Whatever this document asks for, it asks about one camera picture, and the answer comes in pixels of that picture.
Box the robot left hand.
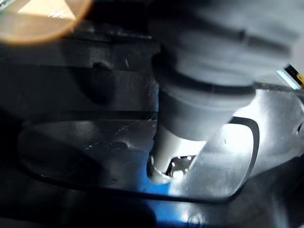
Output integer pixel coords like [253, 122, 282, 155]
[146, 0, 304, 185]

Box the black plastic housing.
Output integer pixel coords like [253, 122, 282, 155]
[0, 18, 304, 228]

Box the yellow metal shelf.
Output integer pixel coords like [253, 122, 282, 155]
[276, 63, 304, 91]

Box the brown cardboard box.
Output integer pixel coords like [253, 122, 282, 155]
[0, 0, 94, 45]

